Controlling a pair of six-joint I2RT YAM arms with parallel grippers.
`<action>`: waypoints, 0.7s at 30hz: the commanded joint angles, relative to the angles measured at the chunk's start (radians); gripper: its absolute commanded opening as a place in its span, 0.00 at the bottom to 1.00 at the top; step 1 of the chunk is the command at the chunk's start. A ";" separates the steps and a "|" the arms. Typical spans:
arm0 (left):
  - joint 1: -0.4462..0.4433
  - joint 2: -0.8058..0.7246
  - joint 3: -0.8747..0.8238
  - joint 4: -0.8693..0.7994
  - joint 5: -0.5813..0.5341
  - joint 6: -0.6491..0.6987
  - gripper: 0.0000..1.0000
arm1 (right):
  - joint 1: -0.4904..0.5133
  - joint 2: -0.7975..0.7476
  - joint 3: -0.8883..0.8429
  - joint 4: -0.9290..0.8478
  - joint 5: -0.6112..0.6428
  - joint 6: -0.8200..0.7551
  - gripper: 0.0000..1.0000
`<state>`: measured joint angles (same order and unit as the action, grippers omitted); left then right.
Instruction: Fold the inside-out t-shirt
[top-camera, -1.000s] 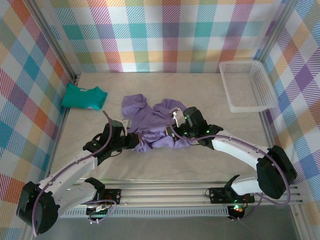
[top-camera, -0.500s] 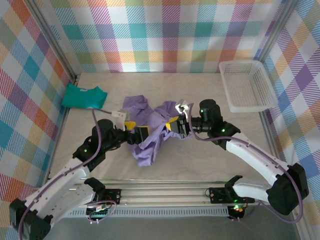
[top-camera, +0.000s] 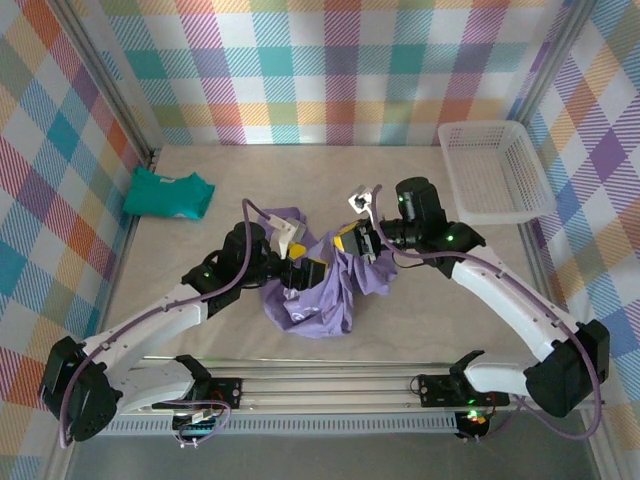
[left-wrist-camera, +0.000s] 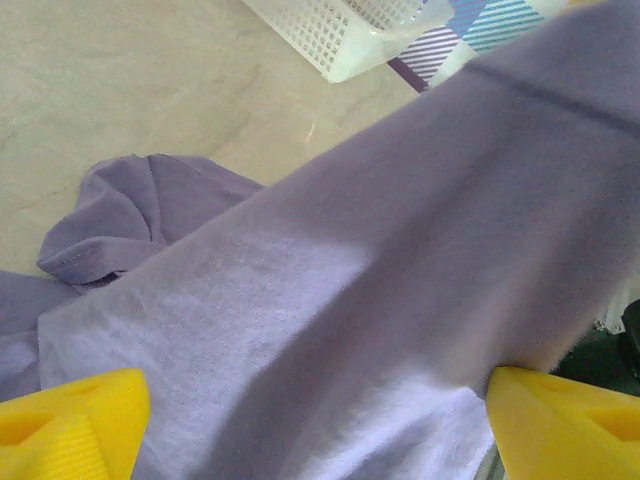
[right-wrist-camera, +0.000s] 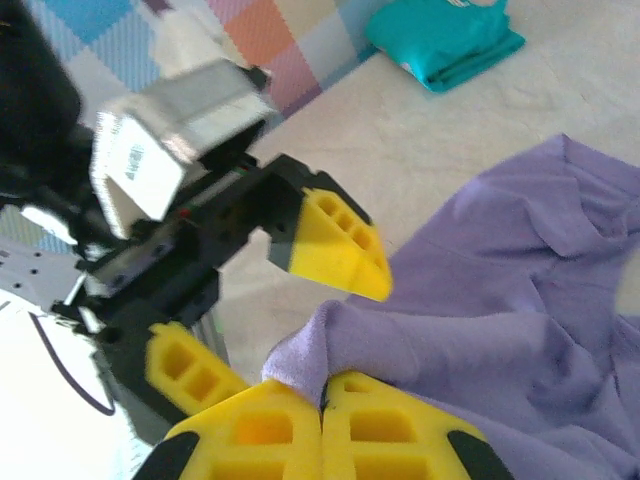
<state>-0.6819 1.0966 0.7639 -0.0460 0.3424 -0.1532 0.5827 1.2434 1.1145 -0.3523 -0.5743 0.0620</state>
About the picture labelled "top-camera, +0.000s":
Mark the purple t-shirt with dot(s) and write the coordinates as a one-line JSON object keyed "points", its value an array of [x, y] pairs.
{"points": [[325, 300]]}

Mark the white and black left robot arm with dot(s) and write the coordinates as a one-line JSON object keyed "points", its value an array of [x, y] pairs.
{"points": [[145, 325]]}

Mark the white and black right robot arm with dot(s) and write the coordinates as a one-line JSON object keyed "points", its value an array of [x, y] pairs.
{"points": [[500, 295]]}

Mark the folded teal t-shirt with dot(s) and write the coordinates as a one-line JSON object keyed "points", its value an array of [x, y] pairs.
{"points": [[165, 197]]}

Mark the white plastic mesh basket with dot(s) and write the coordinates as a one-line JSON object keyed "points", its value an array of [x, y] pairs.
{"points": [[480, 170]]}

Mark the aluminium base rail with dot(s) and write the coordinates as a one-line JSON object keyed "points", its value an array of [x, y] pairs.
{"points": [[325, 387]]}

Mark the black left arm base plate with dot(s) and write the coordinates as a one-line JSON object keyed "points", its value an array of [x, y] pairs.
{"points": [[227, 392]]}

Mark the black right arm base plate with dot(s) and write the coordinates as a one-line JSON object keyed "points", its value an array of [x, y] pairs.
{"points": [[435, 390]]}

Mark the aluminium corner post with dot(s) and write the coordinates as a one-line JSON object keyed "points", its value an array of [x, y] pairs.
{"points": [[105, 75], [552, 60]]}

